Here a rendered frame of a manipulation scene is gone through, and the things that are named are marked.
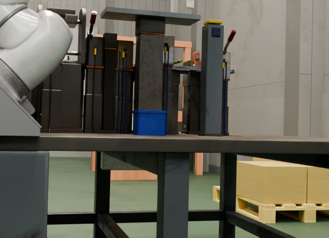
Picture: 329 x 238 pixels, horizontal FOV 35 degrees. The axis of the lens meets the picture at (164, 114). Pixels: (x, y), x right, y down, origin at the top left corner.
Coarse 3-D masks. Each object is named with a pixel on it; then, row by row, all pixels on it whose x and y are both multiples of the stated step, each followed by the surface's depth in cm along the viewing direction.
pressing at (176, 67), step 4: (64, 60) 221; (68, 60) 221; (72, 60) 220; (76, 60) 218; (172, 68) 229; (176, 68) 230; (180, 68) 230; (184, 68) 231; (188, 68) 231; (192, 68) 232; (196, 68) 232; (200, 68) 233; (180, 72) 250; (184, 72) 250; (232, 72) 244
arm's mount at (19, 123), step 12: (0, 96) 135; (0, 108) 135; (12, 108) 136; (0, 120) 135; (12, 120) 136; (24, 120) 136; (0, 132) 135; (12, 132) 135; (24, 132) 136; (36, 132) 137
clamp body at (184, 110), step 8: (184, 64) 263; (192, 64) 255; (184, 80) 262; (200, 80) 256; (184, 88) 264; (200, 88) 257; (184, 96) 263; (184, 104) 263; (184, 112) 261; (184, 120) 261; (184, 128) 260
